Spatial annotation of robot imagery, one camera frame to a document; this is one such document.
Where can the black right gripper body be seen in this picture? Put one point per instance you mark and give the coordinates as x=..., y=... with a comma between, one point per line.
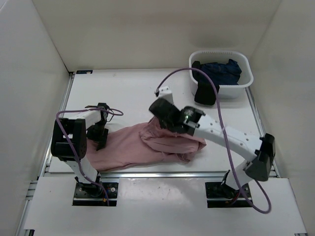
x=166, y=126

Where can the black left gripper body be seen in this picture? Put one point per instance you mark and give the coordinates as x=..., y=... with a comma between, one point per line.
x=97, y=133

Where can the pink trousers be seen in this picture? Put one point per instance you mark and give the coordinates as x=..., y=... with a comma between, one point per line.
x=143, y=144

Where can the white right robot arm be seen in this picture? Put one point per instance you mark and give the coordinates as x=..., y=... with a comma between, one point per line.
x=258, y=152

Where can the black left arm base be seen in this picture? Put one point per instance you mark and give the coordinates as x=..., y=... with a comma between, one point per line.
x=93, y=196

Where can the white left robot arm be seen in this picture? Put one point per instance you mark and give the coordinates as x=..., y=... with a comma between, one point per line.
x=72, y=130

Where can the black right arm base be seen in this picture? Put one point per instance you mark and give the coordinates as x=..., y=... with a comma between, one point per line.
x=221, y=196

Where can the black trousers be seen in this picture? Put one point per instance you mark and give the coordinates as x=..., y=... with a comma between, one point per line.
x=205, y=94

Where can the dark blue trousers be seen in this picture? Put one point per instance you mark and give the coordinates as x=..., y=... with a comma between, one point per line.
x=223, y=73

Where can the white plastic basket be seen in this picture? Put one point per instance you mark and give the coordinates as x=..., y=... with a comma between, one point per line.
x=222, y=56

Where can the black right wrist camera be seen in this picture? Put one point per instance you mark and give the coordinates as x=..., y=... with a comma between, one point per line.
x=165, y=93

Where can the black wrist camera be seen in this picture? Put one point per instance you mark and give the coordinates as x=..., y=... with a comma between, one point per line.
x=99, y=109
x=165, y=93

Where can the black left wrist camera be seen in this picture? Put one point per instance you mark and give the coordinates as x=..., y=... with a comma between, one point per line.
x=99, y=109

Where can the aluminium left rail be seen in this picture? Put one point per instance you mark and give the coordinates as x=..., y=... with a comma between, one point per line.
x=48, y=156

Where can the aluminium rail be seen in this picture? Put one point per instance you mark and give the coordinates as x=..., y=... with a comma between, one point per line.
x=163, y=175
x=256, y=113
x=48, y=156

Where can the aluminium front rail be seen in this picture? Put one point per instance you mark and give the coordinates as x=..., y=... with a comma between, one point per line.
x=163, y=175

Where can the aluminium right rail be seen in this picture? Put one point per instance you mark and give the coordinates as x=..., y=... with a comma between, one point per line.
x=256, y=113

